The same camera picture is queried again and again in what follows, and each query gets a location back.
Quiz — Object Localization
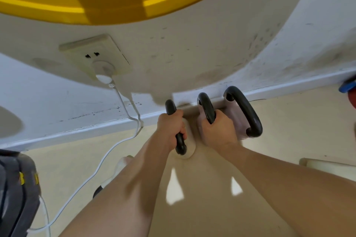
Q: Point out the white wall socket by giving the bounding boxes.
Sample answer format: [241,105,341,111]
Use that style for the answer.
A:
[59,34,131,79]

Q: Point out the white flat object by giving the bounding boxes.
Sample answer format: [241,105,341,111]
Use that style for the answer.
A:
[299,158,356,182]

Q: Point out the person's left hand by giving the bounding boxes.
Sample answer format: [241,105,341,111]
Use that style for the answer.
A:
[156,109,187,153]

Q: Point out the black case yellow marks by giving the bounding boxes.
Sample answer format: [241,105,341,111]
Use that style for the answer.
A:
[0,149,42,237]

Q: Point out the blue and red object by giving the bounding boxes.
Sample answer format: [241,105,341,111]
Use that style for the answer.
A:
[338,76,356,110]

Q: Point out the person's right hand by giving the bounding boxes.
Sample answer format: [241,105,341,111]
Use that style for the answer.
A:
[199,109,240,153]

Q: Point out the person's right forearm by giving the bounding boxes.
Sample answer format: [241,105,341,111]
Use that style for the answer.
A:
[218,141,356,237]

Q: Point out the white power plug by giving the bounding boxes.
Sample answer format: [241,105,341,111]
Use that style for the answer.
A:
[95,71,116,88]

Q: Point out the white kettlebell black handle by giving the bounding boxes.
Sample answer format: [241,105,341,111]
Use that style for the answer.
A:
[165,99,197,160]
[191,92,226,134]
[222,86,263,141]

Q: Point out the person's left forearm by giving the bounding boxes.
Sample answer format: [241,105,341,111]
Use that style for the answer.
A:
[59,141,174,237]

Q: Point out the white power cable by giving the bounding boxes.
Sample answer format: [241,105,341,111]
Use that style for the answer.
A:
[27,80,144,237]

